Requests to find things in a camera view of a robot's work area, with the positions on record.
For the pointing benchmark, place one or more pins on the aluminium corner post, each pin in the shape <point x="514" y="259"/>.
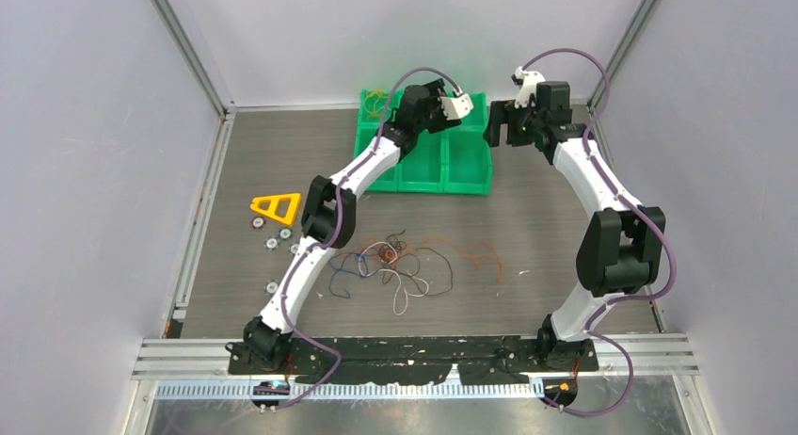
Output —
<point x="633" y="32"/>
<point x="179" y="34"/>

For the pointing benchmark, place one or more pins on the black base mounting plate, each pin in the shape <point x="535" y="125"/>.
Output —
<point x="415" y="361"/>

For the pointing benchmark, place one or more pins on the yellow triangular plastic piece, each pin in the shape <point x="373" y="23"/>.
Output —
<point x="282" y="208"/>

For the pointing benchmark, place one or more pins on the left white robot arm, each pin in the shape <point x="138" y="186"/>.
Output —
<point x="329" y="217"/>

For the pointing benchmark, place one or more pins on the slotted white cable duct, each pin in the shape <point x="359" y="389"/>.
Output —
<point x="277" y="390"/>

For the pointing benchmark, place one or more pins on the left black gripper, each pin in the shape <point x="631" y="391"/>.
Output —
<point x="443" y="122"/>

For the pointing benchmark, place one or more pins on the right aluminium corner post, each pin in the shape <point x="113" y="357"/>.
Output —
<point x="633" y="32"/>

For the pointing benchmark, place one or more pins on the poker chip lower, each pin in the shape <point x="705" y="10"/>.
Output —
<point x="271" y="287"/>

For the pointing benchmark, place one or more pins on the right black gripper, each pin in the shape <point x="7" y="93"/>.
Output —
<point x="503" y="112"/>

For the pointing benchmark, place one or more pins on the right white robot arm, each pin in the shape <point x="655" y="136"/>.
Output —
<point x="620" y="252"/>

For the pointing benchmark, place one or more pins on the left aluminium corner post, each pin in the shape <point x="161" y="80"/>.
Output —
<point x="179" y="34"/>

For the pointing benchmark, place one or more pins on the green six-compartment bin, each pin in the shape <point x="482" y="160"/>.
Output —
<point x="454" y="161"/>

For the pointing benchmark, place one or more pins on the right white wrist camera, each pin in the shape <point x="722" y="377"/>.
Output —
<point x="527" y="82"/>

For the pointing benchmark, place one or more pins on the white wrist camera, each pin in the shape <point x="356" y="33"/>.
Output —
<point x="456" y="107"/>
<point x="527" y="82"/>

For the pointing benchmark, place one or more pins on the poker chip upper middle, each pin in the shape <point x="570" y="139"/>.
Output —
<point x="285" y="234"/>

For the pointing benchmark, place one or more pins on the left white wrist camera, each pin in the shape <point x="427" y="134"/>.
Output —
<point x="456" y="107"/>

